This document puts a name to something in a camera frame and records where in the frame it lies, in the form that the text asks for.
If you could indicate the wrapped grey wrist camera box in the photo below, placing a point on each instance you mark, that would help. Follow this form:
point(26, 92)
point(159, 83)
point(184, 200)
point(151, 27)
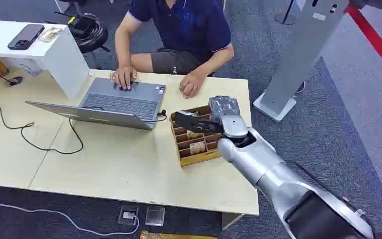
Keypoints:
point(223, 105)

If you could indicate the clear plastic cup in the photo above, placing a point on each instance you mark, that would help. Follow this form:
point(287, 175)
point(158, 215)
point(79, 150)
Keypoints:
point(32, 67)

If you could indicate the red barrier belt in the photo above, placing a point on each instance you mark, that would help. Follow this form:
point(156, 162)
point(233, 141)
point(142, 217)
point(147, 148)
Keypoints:
point(375, 41)

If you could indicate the closed floor socket cover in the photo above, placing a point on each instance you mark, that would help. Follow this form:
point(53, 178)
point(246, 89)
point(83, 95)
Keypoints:
point(155, 216)

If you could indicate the person's left hand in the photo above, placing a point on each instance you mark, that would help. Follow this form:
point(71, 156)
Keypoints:
point(191, 84)

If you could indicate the pale table leg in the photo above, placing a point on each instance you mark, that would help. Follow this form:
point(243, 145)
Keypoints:
point(231, 220)

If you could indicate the small tan card in box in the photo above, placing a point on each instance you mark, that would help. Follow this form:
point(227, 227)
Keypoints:
point(192, 134)

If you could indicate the grey metal pillar stand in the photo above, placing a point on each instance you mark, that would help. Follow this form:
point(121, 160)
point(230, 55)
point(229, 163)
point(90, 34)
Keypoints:
point(299, 56)

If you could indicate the grey open laptop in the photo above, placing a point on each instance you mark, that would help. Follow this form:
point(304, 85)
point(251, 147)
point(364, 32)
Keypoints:
point(121, 105)

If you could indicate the black smartphone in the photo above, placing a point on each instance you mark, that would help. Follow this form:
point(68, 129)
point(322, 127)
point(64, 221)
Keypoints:
point(26, 36)

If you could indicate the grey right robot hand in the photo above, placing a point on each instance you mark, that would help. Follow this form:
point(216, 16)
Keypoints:
point(197, 124)

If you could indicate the person's right hand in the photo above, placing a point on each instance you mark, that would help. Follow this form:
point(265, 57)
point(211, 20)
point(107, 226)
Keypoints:
point(124, 77)

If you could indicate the person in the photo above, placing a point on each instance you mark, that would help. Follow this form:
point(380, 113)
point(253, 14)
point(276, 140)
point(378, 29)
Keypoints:
point(184, 26)

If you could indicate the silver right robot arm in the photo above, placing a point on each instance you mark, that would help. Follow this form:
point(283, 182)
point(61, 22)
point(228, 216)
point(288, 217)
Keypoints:
point(270, 165)

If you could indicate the black round post base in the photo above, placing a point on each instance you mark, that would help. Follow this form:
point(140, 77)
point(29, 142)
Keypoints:
point(285, 18)

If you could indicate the white desk shelf riser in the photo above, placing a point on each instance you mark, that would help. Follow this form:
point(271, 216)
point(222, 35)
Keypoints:
point(62, 56)

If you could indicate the wooden card box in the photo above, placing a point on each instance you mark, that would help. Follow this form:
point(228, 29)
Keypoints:
point(199, 157)

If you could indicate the golden patterned box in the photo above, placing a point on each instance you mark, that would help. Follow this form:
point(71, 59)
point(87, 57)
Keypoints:
point(174, 235)

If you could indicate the small printed packet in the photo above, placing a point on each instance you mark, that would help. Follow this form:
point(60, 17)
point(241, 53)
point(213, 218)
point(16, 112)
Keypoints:
point(50, 34)

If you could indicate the floor socket with plug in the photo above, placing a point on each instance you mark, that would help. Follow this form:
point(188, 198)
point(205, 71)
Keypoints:
point(128, 216)

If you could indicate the patterned card in box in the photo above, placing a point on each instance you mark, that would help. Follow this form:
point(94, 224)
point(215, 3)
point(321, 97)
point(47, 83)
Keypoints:
point(197, 147)

